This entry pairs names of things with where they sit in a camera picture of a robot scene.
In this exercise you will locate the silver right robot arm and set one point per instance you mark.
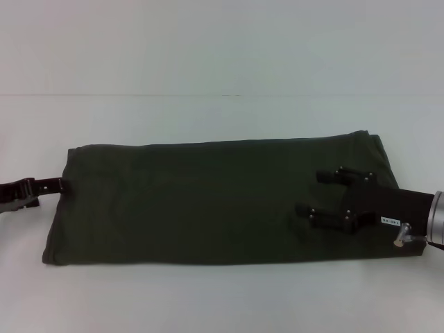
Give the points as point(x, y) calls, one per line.
point(436, 218)

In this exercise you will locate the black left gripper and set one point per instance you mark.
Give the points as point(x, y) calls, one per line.
point(15, 194)

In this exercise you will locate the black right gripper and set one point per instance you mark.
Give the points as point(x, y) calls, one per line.
point(388, 204)

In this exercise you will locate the dark green t-shirt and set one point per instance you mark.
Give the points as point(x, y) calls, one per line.
point(208, 201)

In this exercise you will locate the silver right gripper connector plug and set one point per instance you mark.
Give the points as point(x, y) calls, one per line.
point(404, 236)

